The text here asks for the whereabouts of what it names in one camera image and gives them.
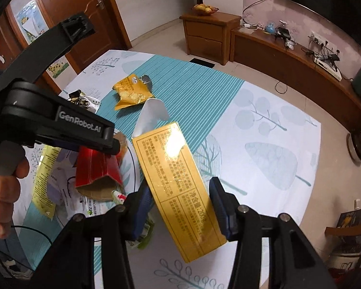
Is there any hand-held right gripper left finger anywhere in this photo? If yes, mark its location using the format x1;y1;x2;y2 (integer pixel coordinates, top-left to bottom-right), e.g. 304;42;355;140
33;184;154;289

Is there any black gold wrapper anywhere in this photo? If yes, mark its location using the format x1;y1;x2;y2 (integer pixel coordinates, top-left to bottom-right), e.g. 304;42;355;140
67;90;102;113

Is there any long wooden television cabinet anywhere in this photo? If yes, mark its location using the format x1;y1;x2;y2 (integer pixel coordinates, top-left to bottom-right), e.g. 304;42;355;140
230;26;361;133

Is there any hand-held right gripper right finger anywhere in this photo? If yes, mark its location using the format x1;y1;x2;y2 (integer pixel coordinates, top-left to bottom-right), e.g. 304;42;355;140
209;177;339;289

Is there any white wall socket panel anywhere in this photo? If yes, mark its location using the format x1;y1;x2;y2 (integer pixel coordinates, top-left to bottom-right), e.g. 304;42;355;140
308;32;341;53

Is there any white set-top box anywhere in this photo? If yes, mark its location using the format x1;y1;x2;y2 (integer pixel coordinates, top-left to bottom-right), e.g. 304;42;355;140
314;57;343;82

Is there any yellow snack packet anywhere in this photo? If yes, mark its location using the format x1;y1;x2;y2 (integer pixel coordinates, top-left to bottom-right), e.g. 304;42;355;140
113;74;155;111

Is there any yellow rectangular box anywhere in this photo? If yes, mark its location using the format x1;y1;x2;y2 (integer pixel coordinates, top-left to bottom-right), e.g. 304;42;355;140
132;98;227;263

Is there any small wooden cabinet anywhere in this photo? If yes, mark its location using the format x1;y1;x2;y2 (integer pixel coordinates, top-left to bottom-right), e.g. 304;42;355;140
180;12;242;66

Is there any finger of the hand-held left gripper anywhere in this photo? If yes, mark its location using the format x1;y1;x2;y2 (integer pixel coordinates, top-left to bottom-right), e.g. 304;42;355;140
52;138;122;157

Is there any yellow-green wrapper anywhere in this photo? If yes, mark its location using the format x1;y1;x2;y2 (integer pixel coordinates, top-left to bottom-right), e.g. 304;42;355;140
32;144;62;219
135;217;156;249

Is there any tree print tablecloth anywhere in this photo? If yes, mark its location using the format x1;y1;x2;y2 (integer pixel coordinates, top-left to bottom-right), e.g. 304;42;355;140
10;49;321;289

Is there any person's left hand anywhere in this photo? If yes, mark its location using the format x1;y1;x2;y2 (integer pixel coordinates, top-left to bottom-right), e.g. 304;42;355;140
0;158;31;240

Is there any black electronic device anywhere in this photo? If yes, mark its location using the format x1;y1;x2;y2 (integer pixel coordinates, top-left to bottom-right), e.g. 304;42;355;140
275;26;293;40

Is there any wall poster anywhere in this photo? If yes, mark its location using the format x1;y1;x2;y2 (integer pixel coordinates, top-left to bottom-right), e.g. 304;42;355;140
16;0;70;79

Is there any red cardboard box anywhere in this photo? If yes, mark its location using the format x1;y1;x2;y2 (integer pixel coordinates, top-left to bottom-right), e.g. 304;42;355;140
75;144;125;202

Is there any black cable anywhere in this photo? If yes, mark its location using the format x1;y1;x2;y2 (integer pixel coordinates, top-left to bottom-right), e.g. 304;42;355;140
10;225;53;246

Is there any fruit bowl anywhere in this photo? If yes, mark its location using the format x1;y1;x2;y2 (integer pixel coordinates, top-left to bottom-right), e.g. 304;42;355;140
193;4;219;16

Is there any brown carved wooden door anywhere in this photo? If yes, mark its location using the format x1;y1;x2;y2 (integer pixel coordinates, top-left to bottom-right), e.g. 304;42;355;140
30;0;131;76
0;15;21;70

